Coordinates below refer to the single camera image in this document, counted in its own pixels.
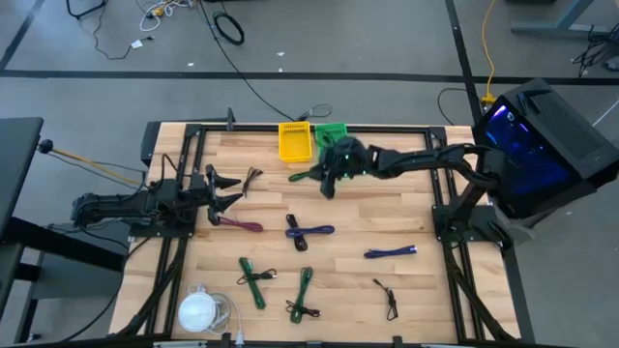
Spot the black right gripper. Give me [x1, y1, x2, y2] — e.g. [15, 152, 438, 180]
[309, 136, 373, 200]

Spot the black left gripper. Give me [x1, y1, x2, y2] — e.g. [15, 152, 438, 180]
[187, 163, 245, 222]

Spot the green braided USB cable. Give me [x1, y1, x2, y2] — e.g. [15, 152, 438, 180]
[288, 168, 321, 184]
[289, 266, 314, 325]
[238, 256, 267, 310]

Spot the thin brown USB cable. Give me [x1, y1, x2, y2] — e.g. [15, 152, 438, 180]
[241, 166, 265, 198]

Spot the maroon braided USB cable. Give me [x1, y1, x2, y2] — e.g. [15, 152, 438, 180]
[217, 216, 265, 234]

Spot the thick black braided cable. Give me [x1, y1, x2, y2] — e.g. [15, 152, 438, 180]
[284, 214, 309, 252]

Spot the blue braided USB cable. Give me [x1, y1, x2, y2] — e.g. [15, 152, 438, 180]
[284, 224, 337, 239]

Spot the purple braided USB cable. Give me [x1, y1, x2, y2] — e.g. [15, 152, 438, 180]
[363, 245, 419, 260]

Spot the yellow plastic basket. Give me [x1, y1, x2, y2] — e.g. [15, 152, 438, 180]
[278, 121, 313, 164]

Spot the green plastic basket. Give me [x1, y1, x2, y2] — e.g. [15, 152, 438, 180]
[313, 122, 349, 156]

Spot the white round dome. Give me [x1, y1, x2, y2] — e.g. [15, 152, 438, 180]
[177, 289, 219, 334]

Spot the black knobbed yellow rod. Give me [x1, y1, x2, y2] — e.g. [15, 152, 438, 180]
[37, 138, 146, 188]

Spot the black desk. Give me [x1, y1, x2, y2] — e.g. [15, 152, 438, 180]
[0, 116, 126, 345]

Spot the black computer tower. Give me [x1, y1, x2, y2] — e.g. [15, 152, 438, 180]
[471, 77, 619, 219]

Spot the grey desk leg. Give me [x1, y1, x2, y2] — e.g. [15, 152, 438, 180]
[511, 0, 613, 36]

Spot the grey looped cable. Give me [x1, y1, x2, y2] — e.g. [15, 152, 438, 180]
[296, 102, 334, 122]

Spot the black aluminium table frame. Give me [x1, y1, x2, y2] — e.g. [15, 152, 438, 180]
[115, 123, 521, 345]

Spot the thin black USB cable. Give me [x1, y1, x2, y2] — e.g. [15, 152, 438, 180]
[371, 277, 399, 322]
[236, 268, 279, 286]
[284, 299, 322, 319]

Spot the long black floor cable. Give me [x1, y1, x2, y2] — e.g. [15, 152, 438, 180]
[198, 0, 295, 122]

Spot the thin white cable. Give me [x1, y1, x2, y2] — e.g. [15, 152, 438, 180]
[187, 282, 246, 347]

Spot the black coiled floor cable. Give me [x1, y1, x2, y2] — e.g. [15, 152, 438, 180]
[212, 10, 246, 47]

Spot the yellow floor cable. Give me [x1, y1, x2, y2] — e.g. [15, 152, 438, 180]
[480, 0, 499, 106]

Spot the white cable bundle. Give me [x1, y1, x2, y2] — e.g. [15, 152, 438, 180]
[138, 0, 194, 33]

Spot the black cable tangle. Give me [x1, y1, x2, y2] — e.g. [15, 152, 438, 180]
[572, 23, 619, 78]

